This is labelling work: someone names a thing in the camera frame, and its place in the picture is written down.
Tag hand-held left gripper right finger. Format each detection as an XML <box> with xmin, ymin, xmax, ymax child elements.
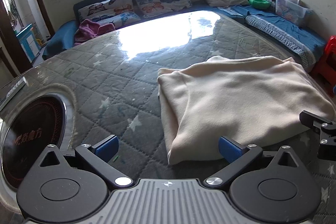
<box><xmin>205</xmin><ymin>135</ymin><xmax>299</xmax><ymax>189</ymax></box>

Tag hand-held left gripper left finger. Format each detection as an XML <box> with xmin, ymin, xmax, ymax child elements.
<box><xmin>39</xmin><ymin>134</ymin><xmax>133</xmax><ymax>189</ymax></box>

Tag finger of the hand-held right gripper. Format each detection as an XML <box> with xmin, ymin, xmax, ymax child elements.
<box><xmin>299</xmin><ymin>110</ymin><xmax>336</xmax><ymax>146</ymax></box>

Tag cream knit garment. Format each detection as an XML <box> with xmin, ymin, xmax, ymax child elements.
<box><xmin>157</xmin><ymin>55</ymin><xmax>335</xmax><ymax>166</ymax></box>

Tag red plastic stool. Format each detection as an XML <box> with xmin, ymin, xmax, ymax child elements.
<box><xmin>310</xmin><ymin>35</ymin><xmax>336</xmax><ymax>97</ymax></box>

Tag round black induction cooktop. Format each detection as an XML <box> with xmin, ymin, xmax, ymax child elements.
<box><xmin>0</xmin><ymin>94</ymin><xmax>67</xmax><ymax>189</ymax></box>

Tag blue sofa sheet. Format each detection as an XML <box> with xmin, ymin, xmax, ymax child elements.
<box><xmin>217</xmin><ymin>4</ymin><xmax>327</xmax><ymax>52</ymax></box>

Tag clear plastic storage box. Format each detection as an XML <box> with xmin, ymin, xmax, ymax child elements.
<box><xmin>271</xmin><ymin>0</ymin><xmax>313</xmax><ymax>28</ymax></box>

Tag grey remote control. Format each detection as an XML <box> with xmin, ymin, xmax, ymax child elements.
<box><xmin>0</xmin><ymin>76</ymin><xmax>26</xmax><ymax>109</ymax></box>

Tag pink crumpled cloth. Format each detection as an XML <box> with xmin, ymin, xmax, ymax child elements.
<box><xmin>74</xmin><ymin>19</ymin><xmax>116</xmax><ymax>46</ymax></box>

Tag blue corner sofa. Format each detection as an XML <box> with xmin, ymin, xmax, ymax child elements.
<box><xmin>42</xmin><ymin>0</ymin><xmax>327</xmax><ymax>73</ymax></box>

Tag green plastic bowl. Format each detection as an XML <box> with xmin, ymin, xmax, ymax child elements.
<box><xmin>248</xmin><ymin>0</ymin><xmax>271</xmax><ymax>10</ymax></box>

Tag flat butterfly print cushion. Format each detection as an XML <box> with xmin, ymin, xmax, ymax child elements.
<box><xmin>91</xmin><ymin>12</ymin><xmax>142</xmax><ymax>31</ymax></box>

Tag blue white small cabinet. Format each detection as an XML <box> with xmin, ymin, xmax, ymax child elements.
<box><xmin>16</xmin><ymin>23</ymin><xmax>41</xmax><ymax>62</ymax></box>

